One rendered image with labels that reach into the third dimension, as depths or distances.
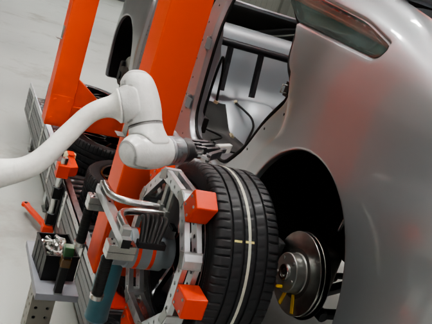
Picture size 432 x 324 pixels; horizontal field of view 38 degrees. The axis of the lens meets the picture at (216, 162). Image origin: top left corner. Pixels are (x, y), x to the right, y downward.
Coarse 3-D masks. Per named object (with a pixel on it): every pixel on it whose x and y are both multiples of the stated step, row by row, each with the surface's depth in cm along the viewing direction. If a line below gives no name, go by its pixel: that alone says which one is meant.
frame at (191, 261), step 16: (160, 176) 219; (176, 176) 211; (144, 192) 232; (160, 192) 229; (176, 192) 204; (192, 224) 199; (192, 240) 197; (192, 256) 191; (128, 272) 234; (176, 272) 193; (192, 272) 193; (128, 288) 231; (128, 304) 228; (144, 304) 225; (144, 320) 215; (160, 320) 197; (176, 320) 196
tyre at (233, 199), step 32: (224, 192) 201; (256, 192) 208; (224, 224) 194; (256, 224) 199; (224, 256) 191; (256, 256) 196; (224, 288) 192; (256, 288) 196; (192, 320) 196; (224, 320) 196; (256, 320) 200
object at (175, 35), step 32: (160, 0) 235; (192, 0) 226; (160, 32) 228; (192, 32) 230; (160, 64) 231; (192, 64) 235; (160, 96) 235; (128, 128) 243; (128, 192) 246; (96, 224) 261; (96, 256) 253
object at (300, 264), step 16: (288, 240) 243; (304, 240) 233; (288, 256) 233; (304, 256) 231; (320, 256) 223; (304, 272) 227; (320, 272) 221; (288, 288) 229; (304, 288) 228; (320, 288) 220; (288, 304) 235; (304, 304) 226
